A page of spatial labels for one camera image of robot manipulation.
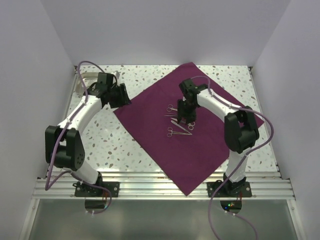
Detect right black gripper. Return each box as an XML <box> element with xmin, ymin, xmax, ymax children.
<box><xmin>177</xmin><ymin>98</ymin><xmax>198</xmax><ymax>125</ymax></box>

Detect thin metal forceps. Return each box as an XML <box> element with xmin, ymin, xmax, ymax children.
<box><xmin>164</xmin><ymin>114</ymin><xmax>177</xmax><ymax>118</ymax></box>

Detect metal tweezers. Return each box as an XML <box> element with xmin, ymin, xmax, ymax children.
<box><xmin>171</xmin><ymin>120</ymin><xmax>192</xmax><ymax>135</ymax></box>

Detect small scissors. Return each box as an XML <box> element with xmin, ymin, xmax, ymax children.
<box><xmin>166</xmin><ymin>104</ymin><xmax>178</xmax><ymax>114</ymax></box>

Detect hemostat clamp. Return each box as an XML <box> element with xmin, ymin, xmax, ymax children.
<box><xmin>167</xmin><ymin>127</ymin><xmax>192</xmax><ymax>138</ymax></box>

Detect metal scissors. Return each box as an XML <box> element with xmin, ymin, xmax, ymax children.
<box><xmin>187</xmin><ymin>122</ymin><xmax>195</xmax><ymax>131</ymax></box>

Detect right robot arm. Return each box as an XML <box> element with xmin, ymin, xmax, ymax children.
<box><xmin>177</xmin><ymin>78</ymin><xmax>260</xmax><ymax>197</ymax></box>

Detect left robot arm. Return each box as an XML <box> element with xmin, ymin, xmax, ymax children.
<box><xmin>45</xmin><ymin>72</ymin><xmax>131</xmax><ymax>197</ymax></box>

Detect purple cloth drape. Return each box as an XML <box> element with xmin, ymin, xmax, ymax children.
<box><xmin>112</xmin><ymin>62</ymin><xmax>265</xmax><ymax>196</ymax></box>

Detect stainless steel tray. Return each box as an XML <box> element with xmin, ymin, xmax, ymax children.
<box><xmin>75</xmin><ymin>71</ymin><xmax>121</xmax><ymax>97</ymax></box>

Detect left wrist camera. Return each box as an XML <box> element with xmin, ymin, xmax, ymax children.
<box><xmin>112</xmin><ymin>71</ymin><xmax>120</xmax><ymax>79</ymax></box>

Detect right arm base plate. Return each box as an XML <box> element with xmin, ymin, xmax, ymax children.
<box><xmin>206</xmin><ymin>178</ymin><xmax>253</xmax><ymax>198</ymax></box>

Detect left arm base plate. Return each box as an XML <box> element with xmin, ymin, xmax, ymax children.
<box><xmin>72</xmin><ymin>181</ymin><xmax>120</xmax><ymax>198</ymax></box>

